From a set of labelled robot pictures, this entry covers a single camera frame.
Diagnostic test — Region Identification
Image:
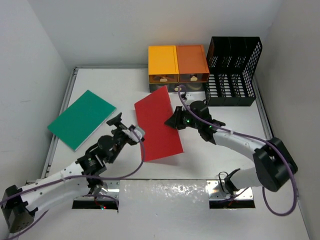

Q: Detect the orange drawer box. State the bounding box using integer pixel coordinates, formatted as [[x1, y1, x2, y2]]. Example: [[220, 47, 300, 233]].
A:
[[176, 44, 210, 83]]

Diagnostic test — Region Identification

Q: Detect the red folder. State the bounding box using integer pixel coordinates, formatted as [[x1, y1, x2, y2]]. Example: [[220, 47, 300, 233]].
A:
[[134, 86, 184, 162]]

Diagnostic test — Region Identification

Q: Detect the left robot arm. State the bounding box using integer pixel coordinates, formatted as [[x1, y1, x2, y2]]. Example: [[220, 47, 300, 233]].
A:
[[0, 114, 145, 234]]

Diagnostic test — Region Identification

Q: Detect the metal base plate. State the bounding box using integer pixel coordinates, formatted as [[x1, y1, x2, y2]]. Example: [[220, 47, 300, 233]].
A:
[[74, 181, 120, 201], [205, 179, 254, 202]]

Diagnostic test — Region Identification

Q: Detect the yellow drawer box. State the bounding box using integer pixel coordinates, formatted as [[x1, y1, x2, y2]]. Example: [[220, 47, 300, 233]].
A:
[[148, 45, 179, 84]]

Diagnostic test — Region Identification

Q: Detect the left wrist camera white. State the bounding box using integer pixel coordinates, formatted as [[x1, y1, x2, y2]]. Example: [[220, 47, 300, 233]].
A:
[[129, 125, 145, 143]]

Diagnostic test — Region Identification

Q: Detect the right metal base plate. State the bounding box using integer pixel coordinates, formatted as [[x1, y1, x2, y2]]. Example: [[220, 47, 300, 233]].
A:
[[205, 179, 254, 202]]

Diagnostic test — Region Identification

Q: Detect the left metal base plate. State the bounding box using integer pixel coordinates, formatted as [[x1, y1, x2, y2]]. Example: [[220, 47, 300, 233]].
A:
[[74, 181, 120, 201]]

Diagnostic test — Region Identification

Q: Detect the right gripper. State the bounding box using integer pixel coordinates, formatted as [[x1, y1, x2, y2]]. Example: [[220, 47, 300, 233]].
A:
[[165, 105, 202, 130]]

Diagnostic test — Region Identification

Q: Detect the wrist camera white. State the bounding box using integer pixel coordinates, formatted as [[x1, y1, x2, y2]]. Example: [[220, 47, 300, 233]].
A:
[[181, 93, 195, 102], [129, 125, 145, 143]]

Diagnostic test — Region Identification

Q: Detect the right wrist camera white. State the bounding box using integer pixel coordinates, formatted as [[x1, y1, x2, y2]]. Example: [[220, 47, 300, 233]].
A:
[[181, 93, 195, 102]]

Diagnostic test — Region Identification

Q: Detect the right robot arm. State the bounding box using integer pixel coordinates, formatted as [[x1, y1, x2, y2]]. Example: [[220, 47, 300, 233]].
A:
[[165, 100, 298, 195]]

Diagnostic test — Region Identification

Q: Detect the black mesh file organizer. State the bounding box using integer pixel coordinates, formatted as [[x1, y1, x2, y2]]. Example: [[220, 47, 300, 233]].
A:
[[205, 36, 263, 107]]

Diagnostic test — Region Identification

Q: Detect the grey bottom drawer box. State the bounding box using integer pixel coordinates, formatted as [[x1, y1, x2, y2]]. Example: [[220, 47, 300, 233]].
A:
[[149, 82, 205, 93]]

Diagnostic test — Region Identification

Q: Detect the green notebook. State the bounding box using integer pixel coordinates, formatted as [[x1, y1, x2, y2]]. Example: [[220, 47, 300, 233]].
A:
[[47, 90, 116, 151]]

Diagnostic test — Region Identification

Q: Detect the white foam front board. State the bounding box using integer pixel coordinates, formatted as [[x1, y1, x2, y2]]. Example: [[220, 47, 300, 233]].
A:
[[21, 180, 309, 240]]

